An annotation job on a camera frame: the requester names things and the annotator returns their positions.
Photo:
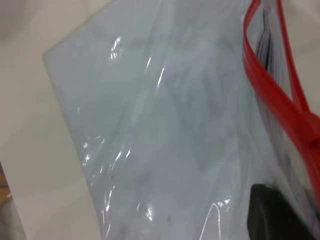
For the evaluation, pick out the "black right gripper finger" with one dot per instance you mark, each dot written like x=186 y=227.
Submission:
x=270 y=215

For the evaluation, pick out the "transparent bag with red zip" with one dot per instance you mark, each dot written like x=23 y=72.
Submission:
x=265 y=85

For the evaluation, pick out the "white paper stack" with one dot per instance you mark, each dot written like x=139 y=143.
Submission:
x=155 y=130

